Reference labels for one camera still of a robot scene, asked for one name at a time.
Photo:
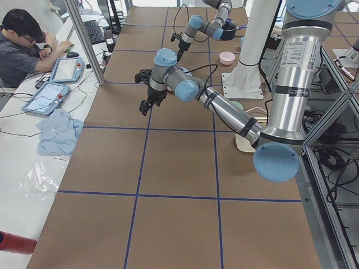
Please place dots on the seated person in grey shirt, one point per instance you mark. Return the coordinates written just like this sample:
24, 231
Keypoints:
26, 48

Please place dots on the red bottle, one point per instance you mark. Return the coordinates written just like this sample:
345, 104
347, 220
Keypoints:
17, 244

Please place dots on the light blue cloth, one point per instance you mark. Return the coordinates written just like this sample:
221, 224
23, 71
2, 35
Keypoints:
59, 134

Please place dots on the dark blue pot with lid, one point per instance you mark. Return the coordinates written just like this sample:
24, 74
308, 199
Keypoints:
229, 29

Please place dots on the cream toaster with bread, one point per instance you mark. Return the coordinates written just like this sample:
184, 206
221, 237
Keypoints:
243, 144

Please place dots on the aluminium frame post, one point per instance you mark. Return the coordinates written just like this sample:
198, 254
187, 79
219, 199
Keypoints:
73, 10

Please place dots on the pink bowl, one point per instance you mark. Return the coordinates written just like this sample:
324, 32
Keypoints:
227, 58

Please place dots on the teach pendant tablet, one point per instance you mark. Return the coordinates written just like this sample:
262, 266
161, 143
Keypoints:
46, 99
67, 70

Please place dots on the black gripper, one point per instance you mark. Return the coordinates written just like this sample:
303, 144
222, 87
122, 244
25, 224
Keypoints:
183, 45
155, 93

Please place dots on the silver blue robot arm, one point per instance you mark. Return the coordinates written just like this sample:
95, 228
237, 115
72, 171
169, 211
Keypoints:
197, 23
278, 143

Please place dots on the green bowl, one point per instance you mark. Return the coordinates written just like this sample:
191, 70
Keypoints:
238, 105

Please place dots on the black computer mouse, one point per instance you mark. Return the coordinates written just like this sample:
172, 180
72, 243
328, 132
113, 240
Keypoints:
72, 55

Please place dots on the black keyboard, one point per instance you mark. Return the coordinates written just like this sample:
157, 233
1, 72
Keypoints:
94, 32

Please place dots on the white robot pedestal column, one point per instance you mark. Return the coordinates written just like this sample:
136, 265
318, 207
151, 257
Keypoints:
244, 81

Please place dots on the blue plate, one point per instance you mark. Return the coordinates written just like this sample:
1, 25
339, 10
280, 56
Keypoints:
186, 71

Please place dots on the upper teach pendant tablet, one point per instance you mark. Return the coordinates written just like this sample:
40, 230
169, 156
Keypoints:
67, 70

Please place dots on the clear plastic bag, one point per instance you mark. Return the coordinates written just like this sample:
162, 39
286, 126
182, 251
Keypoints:
45, 176

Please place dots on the lower teach pendant tablet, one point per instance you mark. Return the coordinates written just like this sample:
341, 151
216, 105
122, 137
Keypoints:
46, 99

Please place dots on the light blue cup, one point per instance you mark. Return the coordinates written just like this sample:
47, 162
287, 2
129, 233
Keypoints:
242, 42

